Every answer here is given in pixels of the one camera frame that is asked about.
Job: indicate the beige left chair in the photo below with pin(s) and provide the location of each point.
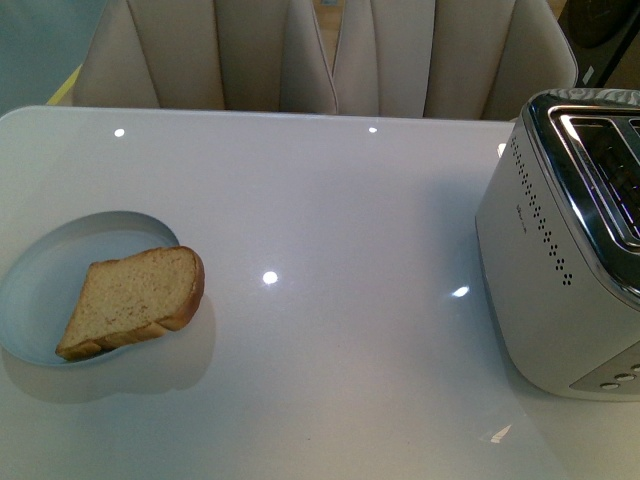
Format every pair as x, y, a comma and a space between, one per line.
264, 56

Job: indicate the beige chair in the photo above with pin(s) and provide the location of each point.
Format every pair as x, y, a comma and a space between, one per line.
468, 60
264, 56

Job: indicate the beige right chair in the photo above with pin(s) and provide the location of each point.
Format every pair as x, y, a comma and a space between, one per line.
468, 60

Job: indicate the dark background cabinet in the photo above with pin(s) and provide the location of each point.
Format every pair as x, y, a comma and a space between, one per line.
604, 38

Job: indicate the white chrome toaster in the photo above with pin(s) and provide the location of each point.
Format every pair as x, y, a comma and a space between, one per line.
558, 233

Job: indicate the light blue plate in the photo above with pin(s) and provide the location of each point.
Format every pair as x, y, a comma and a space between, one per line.
41, 288

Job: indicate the brown bread slice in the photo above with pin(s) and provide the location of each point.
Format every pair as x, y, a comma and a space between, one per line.
132, 300

